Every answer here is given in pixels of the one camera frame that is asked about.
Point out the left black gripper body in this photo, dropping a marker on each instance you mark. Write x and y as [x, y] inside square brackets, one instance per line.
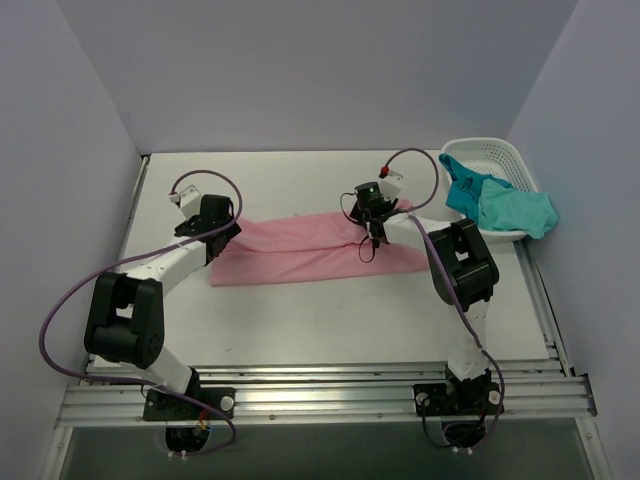
[226, 240]

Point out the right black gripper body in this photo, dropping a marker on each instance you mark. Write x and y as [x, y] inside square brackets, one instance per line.
[364, 216]

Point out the pink t shirt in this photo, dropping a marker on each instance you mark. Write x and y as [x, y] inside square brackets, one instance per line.
[307, 248]

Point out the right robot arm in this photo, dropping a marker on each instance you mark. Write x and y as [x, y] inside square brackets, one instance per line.
[463, 273]

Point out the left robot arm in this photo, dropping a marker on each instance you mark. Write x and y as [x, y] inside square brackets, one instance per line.
[126, 322]

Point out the teal t shirt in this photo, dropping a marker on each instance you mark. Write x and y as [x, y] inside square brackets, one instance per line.
[496, 205]

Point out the white plastic basket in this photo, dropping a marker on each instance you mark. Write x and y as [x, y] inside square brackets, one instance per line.
[495, 157]

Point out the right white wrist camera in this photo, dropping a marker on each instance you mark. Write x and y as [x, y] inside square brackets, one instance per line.
[390, 183]

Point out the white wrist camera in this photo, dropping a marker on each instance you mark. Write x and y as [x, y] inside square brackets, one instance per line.
[390, 183]
[188, 200]

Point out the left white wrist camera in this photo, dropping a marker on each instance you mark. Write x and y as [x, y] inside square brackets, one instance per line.
[188, 200]

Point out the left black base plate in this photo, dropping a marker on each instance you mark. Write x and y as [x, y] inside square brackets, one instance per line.
[161, 406]

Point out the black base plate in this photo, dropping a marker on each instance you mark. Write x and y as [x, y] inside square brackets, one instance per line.
[161, 406]
[449, 399]

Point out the aluminium mounting rail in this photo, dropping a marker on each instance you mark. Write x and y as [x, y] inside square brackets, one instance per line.
[338, 394]

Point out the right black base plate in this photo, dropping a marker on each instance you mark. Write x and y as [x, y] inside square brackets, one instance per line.
[449, 399]

